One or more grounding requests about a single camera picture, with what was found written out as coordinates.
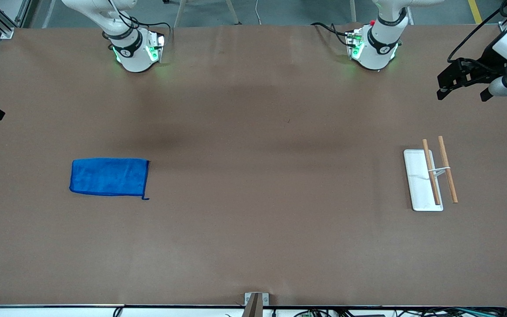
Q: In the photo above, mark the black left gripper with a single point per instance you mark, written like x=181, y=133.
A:
x=485, y=66

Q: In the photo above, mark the blue microfibre towel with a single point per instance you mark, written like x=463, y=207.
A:
x=108, y=176

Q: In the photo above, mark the white towel rack wooden bars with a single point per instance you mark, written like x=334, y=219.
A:
x=420, y=189

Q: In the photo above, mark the white stand leg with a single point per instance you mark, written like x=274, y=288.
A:
x=179, y=13
x=232, y=13
x=352, y=11

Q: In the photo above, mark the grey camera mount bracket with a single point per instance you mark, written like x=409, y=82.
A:
x=256, y=304

